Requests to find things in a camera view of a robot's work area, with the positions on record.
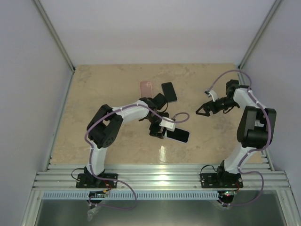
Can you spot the grey slotted cable duct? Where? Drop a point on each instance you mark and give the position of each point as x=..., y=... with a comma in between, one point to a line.
x=139, y=195

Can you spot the left aluminium corner post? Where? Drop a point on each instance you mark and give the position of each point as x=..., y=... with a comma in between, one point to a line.
x=42, y=12

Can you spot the controller board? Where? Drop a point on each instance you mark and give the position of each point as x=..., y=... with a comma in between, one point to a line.
x=99, y=194
x=229, y=193

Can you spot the black phone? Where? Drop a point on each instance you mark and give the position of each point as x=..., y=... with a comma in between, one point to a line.
x=179, y=135

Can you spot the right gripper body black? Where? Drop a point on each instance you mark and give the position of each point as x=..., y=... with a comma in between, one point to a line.
x=217, y=108

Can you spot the left controller board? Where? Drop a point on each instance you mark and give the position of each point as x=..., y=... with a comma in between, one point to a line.
x=99, y=194

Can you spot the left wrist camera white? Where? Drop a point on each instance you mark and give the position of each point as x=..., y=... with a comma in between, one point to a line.
x=167, y=123

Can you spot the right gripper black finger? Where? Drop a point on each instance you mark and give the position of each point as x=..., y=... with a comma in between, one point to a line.
x=204, y=107
x=206, y=113

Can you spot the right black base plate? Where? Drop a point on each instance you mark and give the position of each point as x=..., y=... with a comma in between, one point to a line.
x=224, y=180

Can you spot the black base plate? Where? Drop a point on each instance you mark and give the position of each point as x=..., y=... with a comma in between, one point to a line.
x=224, y=180
x=110, y=180

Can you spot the right aluminium corner post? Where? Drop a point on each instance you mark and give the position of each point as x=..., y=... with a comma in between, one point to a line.
x=261, y=31

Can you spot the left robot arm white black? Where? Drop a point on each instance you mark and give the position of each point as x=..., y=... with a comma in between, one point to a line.
x=105, y=125

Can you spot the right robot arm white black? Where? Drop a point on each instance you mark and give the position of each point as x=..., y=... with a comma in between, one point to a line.
x=254, y=133

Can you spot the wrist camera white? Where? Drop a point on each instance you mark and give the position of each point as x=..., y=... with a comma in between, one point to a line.
x=212, y=94
x=167, y=123

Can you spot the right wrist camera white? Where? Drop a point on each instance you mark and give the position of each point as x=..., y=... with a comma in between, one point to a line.
x=212, y=94

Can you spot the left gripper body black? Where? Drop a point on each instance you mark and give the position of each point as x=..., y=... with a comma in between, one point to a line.
x=152, y=128

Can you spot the aluminium rail frame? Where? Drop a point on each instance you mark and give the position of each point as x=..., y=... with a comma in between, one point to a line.
x=141, y=161

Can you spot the pink phone case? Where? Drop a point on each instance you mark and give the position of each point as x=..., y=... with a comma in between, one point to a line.
x=146, y=89

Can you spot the black smartphone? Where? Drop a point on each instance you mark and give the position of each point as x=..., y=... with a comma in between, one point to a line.
x=169, y=92

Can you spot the right controller board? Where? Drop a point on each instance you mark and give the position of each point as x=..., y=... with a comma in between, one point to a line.
x=229, y=193

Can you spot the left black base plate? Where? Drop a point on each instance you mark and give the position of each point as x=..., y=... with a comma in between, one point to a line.
x=110, y=180

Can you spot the aluminium corner post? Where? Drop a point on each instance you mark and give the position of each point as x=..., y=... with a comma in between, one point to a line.
x=42, y=12
x=261, y=31

